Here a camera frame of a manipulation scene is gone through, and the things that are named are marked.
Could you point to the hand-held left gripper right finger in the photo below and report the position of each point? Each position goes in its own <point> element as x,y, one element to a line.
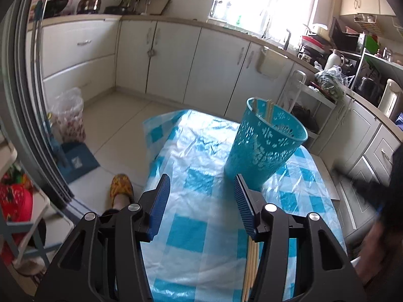
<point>244,207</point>

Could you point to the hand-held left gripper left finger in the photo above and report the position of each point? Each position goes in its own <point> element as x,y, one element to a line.
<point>159,207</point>

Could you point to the blue perforated plastic basket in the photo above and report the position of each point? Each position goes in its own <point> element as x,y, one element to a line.
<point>261,151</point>

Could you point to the bundle of wooden chopsticks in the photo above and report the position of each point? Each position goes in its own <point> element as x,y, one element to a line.
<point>250,270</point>

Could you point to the wooden chopstick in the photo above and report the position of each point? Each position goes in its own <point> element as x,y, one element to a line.
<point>268,110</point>
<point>255,106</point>
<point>272,110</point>

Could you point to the person's right forearm dark sleeve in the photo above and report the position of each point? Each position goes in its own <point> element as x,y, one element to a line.
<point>393,264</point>

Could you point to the person's right hand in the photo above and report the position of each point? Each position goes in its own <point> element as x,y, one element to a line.
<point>373,254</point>

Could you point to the person's leg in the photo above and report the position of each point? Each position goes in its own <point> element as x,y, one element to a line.
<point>118,206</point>

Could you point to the yellow patterned slipper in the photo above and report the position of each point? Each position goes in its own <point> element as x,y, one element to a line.
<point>121,187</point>

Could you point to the blue checkered plastic tablecloth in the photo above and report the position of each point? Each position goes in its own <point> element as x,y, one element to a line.
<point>201,195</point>

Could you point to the white electric kettle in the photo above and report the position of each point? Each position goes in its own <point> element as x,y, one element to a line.
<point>388,99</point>

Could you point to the dark cloth on trolley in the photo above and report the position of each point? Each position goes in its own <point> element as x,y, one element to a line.
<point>304,118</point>

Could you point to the blue dustpan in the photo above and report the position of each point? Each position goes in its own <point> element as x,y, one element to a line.
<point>78,160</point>

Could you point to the steel pot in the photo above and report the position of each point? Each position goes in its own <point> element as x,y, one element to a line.
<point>369,88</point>

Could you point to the white trolley shelf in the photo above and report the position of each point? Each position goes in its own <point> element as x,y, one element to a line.
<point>302,100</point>

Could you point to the plastic bag of greens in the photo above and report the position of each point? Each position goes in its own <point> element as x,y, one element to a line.
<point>330,83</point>

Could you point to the white storage rack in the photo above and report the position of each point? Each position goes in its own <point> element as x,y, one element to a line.
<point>34,201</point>

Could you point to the clear plastic trash bag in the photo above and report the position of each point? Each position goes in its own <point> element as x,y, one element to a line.
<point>67,116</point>

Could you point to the white thermos jug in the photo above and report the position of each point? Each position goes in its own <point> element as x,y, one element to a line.
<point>333,60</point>

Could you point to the red floral basin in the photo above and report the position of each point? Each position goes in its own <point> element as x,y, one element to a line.
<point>14,198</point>

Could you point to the black microwave oven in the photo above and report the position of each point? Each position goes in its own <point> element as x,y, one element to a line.
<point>346,36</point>

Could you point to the white kitchen cabinets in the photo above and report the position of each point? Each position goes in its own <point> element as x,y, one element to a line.
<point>189,56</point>

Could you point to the grey sliding door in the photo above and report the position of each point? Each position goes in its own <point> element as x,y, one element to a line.
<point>28,100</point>

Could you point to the black frying pan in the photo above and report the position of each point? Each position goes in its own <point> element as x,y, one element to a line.
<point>114,9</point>

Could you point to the kitchen window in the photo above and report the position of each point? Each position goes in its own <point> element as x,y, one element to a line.
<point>264,0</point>

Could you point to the black wok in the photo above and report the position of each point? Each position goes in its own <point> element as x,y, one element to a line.
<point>55,6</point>

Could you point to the teal stool frame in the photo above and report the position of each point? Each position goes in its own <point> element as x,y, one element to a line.
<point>22,242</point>

